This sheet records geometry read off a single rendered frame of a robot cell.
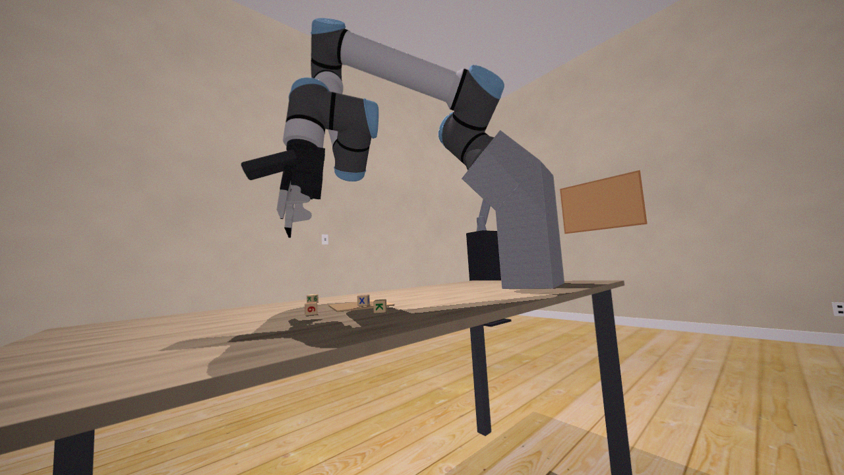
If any tan square mat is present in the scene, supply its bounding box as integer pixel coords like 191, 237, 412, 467
328, 300, 394, 312

